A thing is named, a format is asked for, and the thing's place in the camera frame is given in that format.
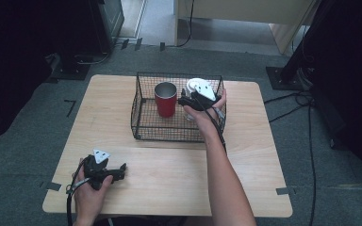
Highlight black wire mesh basket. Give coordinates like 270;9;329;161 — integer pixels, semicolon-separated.
130;72;227;144

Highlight person's right hand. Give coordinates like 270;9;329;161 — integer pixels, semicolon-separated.
183;88;227;139

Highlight grey tape strip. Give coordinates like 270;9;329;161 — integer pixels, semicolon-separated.
275;186;296;196
40;180;63;192

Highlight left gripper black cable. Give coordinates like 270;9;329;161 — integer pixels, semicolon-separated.
65;158;92;226

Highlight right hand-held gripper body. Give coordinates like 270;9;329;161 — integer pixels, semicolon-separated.
185;79;222;112

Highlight beige wooden furniture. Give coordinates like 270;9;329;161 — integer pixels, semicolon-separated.
173;0;322;55

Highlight person's left hand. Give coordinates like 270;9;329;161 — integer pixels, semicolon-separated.
73;174;114;222

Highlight black cabinet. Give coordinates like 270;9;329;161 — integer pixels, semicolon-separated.
88;0;125;55

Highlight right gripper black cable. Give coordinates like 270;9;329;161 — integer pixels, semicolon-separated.
197;97;227;153

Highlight dark curtain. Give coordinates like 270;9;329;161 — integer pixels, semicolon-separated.
304;0;362;193
0;0;92;149

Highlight black looped floor cables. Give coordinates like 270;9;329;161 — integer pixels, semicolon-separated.
263;89;316;124

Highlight red steel cup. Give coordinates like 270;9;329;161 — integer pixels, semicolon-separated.
154;81;178;119

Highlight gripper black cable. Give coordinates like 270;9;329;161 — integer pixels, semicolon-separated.
197;97;227;153
65;158;92;226

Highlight black metal stand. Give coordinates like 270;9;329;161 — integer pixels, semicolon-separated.
265;0;331;92

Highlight long black floor cable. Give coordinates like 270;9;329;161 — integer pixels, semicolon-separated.
306;103;317;226

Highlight black hanging cable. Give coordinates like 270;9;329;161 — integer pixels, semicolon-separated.
166;0;196;49

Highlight black flat stand base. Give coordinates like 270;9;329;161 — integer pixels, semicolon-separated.
50;53;91;81

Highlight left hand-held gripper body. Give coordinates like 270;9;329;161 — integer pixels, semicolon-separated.
83;149;121;191

